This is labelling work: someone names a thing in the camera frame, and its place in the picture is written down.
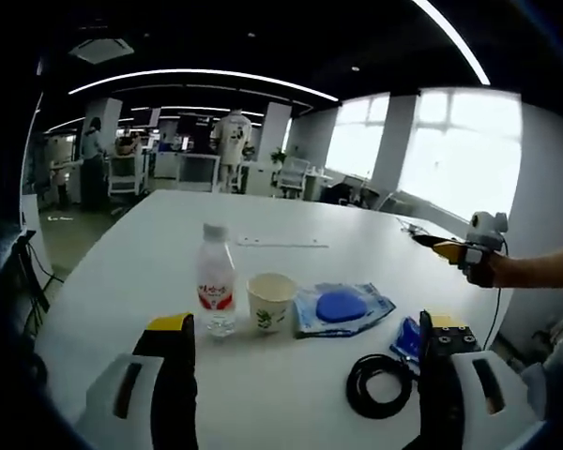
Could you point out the white cart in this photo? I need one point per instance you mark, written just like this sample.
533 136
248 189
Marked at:
124 171

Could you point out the clear packet with blue pad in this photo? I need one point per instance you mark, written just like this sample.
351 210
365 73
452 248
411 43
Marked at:
338 307

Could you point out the blue tissue packet item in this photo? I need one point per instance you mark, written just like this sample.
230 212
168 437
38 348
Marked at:
408 340

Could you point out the white paper cup item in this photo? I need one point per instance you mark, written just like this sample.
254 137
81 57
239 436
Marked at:
269 304

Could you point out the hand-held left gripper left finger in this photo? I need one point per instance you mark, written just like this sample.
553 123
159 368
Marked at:
176 389

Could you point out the dark office chair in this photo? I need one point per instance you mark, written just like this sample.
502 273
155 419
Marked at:
349 194

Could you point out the large window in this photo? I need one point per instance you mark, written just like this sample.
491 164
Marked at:
460 154

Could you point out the curved ceiling light strip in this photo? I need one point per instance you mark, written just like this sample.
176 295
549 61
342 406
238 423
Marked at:
197 74

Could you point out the ceiling air vent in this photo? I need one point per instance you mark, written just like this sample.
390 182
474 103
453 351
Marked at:
101 50

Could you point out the person's clothing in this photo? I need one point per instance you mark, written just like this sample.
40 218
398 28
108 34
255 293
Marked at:
551 370

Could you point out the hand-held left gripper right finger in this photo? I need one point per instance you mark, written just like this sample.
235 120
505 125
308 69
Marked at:
438 394

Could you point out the white table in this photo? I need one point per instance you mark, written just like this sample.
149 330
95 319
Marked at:
145 262

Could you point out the person's right hand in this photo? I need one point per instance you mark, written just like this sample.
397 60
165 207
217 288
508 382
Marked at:
485 277

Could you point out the clear plastic water bottle item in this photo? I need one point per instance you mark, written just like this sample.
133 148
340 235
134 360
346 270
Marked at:
216 281

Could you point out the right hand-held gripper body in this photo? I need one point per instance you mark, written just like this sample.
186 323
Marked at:
485 234

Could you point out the white office chair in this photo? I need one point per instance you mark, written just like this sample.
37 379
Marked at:
293 175

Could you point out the potted green plant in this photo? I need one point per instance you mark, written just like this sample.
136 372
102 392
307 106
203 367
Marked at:
278 155

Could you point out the narrow window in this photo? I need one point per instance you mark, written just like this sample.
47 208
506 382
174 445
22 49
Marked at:
356 136

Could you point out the straight ceiling light strip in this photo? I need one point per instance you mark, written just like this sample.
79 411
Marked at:
455 40

